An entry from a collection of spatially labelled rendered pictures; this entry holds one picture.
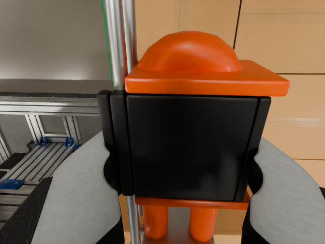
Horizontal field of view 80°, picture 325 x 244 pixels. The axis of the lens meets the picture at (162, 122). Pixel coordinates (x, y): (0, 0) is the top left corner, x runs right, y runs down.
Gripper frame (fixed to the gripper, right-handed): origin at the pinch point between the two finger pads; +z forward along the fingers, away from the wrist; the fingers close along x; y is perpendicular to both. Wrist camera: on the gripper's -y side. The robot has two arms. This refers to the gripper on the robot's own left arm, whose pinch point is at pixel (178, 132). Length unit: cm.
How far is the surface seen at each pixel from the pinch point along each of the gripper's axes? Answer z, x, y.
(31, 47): 122, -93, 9
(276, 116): 66, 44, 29
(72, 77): 122, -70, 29
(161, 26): 66, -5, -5
